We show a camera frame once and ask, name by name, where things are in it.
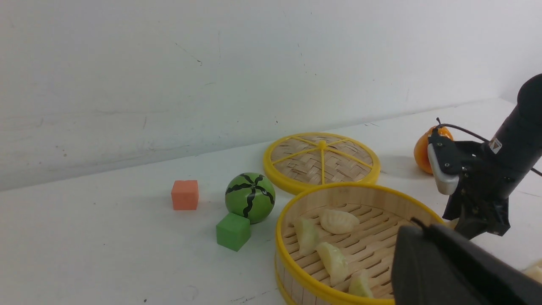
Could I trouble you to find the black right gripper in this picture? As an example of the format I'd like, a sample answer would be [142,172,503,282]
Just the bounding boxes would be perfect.
[443,140,511,239]

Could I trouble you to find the white dumpling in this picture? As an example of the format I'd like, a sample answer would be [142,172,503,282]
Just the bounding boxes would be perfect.
[318,209,360,234]
[523,259,542,284]

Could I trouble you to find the woven bamboo steamer lid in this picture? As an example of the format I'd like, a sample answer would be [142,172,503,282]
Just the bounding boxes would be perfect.
[263,133,382,195]

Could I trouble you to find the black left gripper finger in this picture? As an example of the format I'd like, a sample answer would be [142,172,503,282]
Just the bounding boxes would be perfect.
[391,219,542,305]

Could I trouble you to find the bamboo steamer tray yellow rims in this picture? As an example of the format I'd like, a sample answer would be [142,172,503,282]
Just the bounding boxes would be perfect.
[274,182,443,305]

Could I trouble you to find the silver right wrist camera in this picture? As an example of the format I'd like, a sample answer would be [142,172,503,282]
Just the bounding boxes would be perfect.
[426,127,462,195]

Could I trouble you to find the green watermelon toy ball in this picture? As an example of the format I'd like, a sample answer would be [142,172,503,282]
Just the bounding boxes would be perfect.
[225,172,276,224]

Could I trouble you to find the orange toy pear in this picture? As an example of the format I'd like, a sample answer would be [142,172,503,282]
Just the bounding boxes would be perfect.
[413,126,436,175]

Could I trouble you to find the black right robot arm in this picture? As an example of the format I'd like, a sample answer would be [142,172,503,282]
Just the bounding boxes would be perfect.
[426,75,542,239]

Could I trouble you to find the green foam cube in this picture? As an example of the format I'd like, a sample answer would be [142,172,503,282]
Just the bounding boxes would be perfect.
[216,213,251,252]

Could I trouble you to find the green dumpling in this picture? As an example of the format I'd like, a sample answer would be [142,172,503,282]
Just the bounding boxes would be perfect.
[347,269,374,299]
[293,217,320,256]
[315,242,350,286]

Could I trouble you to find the orange foam cube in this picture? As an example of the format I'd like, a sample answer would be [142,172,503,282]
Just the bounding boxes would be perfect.
[171,180,199,211]

